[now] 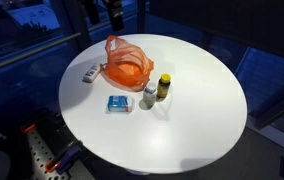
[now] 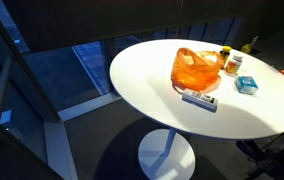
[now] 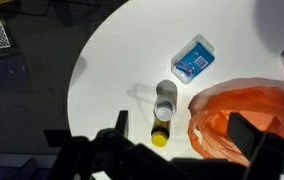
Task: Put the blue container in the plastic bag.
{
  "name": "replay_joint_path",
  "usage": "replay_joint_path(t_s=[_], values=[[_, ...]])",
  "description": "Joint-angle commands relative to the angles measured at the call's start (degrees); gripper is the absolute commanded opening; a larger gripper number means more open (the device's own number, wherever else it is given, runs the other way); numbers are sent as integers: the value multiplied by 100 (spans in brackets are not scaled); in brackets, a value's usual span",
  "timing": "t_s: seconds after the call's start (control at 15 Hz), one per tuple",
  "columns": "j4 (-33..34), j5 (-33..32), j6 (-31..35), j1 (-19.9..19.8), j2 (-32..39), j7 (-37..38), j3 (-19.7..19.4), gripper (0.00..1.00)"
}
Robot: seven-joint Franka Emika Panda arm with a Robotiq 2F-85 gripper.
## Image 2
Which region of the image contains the dark equipment cart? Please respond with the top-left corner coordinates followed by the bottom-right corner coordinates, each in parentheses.
top-left (235, 114), bottom-right (284, 180)

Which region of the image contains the white rectangular box with print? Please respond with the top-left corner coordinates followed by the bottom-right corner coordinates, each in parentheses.
top-left (181, 89), bottom-right (219, 113)

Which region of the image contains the blue plastic container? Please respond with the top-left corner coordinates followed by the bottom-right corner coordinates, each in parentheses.
top-left (234, 75), bottom-right (259, 96)

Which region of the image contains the white table pedestal base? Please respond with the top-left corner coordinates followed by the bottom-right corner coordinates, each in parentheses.
top-left (137, 127), bottom-right (197, 180)

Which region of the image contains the yellow-lid dark bottle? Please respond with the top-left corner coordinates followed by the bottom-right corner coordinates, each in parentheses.
top-left (219, 45), bottom-right (232, 70)

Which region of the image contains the orange plastic bag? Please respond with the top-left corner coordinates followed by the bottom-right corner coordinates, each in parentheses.
top-left (170, 47), bottom-right (225, 93)

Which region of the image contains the white-lid orange pill bottle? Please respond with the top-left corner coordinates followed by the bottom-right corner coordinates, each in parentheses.
top-left (224, 54), bottom-right (244, 77)

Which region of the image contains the yellow object on floor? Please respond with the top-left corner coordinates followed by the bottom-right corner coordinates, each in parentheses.
top-left (240, 35), bottom-right (260, 54)

